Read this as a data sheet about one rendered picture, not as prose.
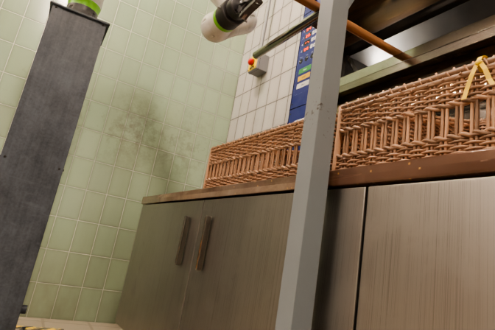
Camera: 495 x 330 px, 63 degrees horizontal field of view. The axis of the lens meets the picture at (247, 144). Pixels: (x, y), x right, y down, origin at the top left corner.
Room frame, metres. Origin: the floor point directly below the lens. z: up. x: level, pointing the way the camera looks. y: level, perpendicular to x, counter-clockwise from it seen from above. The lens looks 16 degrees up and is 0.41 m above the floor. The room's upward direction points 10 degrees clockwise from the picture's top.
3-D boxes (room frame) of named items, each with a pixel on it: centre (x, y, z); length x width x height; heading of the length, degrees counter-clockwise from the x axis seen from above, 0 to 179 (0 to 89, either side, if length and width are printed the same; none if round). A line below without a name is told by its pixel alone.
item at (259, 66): (2.07, 0.02, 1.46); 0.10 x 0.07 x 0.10; 28
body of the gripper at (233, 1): (1.14, 0.10, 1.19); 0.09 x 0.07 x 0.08; 29
